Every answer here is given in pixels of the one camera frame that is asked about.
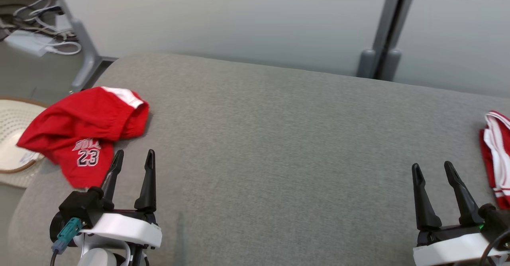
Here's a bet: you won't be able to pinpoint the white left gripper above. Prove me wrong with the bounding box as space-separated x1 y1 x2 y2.
79 150 163 266

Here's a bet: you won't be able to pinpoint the white cable loop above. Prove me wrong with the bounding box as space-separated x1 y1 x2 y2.
44 39 82 56

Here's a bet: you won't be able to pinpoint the grey cable loop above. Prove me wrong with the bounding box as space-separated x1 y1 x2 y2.
13 0 53 19

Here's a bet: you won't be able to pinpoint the aluminium partition post twin feet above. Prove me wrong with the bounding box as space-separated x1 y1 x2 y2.
357 0 420 81

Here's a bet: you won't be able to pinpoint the white woven laundry basket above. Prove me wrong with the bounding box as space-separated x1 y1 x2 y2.
0 97 50 189

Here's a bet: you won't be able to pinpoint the red white-sleeved t-shirt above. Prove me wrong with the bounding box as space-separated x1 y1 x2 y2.
479 110 510 211

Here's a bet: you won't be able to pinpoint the white power strip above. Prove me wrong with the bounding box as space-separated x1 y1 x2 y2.
4 30 54 57

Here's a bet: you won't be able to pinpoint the red basketball shorts number 23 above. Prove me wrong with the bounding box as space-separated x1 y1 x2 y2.
17 86 150 189

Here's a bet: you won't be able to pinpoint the grey aluminium frame post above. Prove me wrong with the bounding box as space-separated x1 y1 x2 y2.
44 0 118 93

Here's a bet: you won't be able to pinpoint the teal cable connector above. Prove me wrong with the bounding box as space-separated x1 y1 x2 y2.
52 217 83 254

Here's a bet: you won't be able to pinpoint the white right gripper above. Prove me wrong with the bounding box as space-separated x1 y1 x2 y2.
412 161 510 266

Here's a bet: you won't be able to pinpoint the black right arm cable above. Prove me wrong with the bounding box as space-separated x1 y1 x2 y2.
480 230 510 266

